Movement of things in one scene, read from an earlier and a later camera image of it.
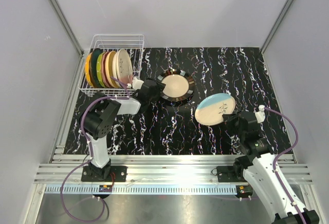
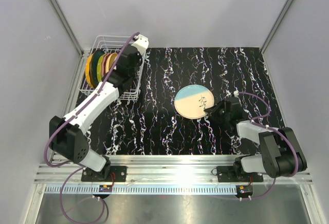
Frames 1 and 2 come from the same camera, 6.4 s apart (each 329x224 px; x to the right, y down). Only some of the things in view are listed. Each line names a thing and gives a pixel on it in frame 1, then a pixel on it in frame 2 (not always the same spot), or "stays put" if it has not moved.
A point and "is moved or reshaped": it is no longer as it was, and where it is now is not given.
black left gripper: (159, 90) to (139, 56)
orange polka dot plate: (88, 68) stays put
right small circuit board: (243, 191) stays put
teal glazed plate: (94, 77) stays put
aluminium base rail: (156, 170) stays put
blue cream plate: (209, 109) is moved or reshaped
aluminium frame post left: (61, 15) stays put
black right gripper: (229, 117) to (213, 111)
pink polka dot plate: (103, 61) stays put
